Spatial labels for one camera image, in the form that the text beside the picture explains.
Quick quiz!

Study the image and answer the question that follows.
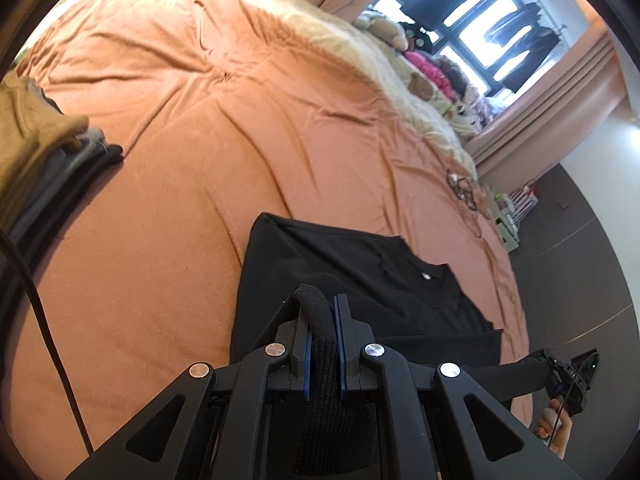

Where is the orange bed sheet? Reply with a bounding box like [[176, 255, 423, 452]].
[[0, 0, 533, 466]]

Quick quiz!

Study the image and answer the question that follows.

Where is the person's right hand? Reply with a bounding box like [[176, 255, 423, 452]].
[[532, 396, 573, 461]]

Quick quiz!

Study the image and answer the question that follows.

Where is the cream fluffy blanket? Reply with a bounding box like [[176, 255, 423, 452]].
[[220, 0, 481, 181]]

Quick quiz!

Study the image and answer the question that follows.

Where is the black t-shirt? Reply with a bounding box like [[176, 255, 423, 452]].
[[230, 212, 551, 476]]

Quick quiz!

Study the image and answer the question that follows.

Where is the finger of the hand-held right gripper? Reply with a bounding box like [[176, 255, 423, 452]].
[[520, 347, 558, 368]]

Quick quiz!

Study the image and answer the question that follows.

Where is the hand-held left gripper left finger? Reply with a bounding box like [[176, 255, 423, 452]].
[[65, 295, 313, 480]]

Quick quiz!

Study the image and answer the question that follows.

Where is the mustard folded garment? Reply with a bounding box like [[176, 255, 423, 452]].
[[0, 72, 91, 231]]

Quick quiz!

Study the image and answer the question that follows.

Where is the stack of folded clothes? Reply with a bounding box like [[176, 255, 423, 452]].
[[0, 144, 125, 281]]

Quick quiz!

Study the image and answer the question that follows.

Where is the grey folded garment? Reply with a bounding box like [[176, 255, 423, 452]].
[[0, 127, 108, 241]]

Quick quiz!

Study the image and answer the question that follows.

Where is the row of stuffed toys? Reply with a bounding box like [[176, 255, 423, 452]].
[[352, 7, 506, 136]]

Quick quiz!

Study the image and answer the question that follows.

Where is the black cable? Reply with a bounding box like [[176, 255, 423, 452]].
[[0, 232, 96, 456]]

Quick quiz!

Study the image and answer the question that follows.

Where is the black-framed window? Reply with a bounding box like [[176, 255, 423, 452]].
[[367, 0, 608, 108]]

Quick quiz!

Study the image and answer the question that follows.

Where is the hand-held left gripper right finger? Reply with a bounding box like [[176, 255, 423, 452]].
[[332, 294, 583, 480]]

